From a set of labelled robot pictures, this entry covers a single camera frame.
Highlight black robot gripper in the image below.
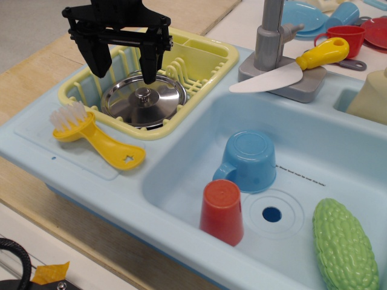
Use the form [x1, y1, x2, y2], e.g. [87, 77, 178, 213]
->
[62, 1, 173, 84]

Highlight steel pot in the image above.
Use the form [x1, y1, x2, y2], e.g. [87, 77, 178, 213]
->
[100, 69, 189, 128]

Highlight steel pot lid with knob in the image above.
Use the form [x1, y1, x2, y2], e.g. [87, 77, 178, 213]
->
[100, 75, 189, 121]

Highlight yellow plastic dish rack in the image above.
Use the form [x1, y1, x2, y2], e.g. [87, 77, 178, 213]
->
[58, 28, 239, 140]

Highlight yellow dish brush white bristles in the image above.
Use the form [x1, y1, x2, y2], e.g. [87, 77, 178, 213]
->
[49, 102, 146, 170]

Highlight grey toy faucet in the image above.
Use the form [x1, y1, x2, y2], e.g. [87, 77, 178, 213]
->
[238, 1, 327, 103]

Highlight blue plastic mug upside down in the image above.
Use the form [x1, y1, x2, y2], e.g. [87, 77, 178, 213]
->
[213, 130, 276, 193]

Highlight light blue toy sink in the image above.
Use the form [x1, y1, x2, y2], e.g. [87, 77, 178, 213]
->
[1, 36, 386, 289]

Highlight red plastic cup upside down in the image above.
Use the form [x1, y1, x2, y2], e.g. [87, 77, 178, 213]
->
[200, 179, 244, 247]

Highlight light blue plastic plate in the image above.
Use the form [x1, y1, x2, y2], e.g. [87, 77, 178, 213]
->
[281, 1, 329, 39]

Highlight cream plastic item background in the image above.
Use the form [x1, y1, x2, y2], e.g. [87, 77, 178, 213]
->
[305, 0, 345, 13]

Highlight blue plastic cup background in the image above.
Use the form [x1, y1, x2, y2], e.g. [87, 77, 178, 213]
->
[325, 2, 360, 29]

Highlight red plastic teacup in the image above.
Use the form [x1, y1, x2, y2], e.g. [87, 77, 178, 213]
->
[314, 25, 366, 59]

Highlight yellow tape piece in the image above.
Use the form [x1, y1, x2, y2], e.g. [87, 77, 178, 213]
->
[31, 262, 70, 285]

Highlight cream plastic container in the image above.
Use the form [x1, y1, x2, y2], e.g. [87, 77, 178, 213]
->
[346, 69, 386, 125]

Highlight red plastic plate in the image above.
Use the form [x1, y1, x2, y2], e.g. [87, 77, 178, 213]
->
[360, 18, 387, 50]

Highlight black device with screw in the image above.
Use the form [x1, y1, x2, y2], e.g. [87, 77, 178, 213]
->
[1, 280, 79, 290]

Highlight green toy bitter gourd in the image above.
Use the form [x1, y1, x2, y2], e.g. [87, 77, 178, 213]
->
[313, 198, 380, 289]

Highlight toy knife yellow handle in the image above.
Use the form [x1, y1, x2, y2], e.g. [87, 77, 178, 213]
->
[229, 37, 350, 93]

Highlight black cable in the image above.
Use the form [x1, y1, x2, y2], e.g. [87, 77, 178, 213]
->
[0, 237, 32, 290]

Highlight grey utensil handle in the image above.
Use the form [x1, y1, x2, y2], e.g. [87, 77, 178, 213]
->
[336, 59, 367, 71]

